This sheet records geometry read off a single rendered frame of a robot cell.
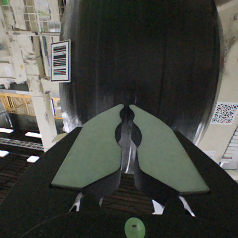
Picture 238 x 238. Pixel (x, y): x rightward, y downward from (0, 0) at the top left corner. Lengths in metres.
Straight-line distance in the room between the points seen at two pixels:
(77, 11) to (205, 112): 0.25
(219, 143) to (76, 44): 0.53
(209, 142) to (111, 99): 0.43
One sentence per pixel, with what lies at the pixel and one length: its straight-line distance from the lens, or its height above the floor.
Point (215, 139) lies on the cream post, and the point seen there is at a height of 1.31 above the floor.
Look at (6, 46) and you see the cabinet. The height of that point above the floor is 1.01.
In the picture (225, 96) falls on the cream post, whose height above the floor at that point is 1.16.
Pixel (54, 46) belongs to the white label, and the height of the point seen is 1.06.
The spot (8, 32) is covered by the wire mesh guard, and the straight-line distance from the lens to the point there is 0.99.
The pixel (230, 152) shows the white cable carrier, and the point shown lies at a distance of 0.65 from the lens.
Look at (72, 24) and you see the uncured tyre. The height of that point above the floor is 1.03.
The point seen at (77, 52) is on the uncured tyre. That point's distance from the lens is 0.22.
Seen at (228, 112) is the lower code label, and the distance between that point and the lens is 0.53.
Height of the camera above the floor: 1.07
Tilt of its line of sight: 26 degrees up
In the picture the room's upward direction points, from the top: 177 degrees counter-clockwise
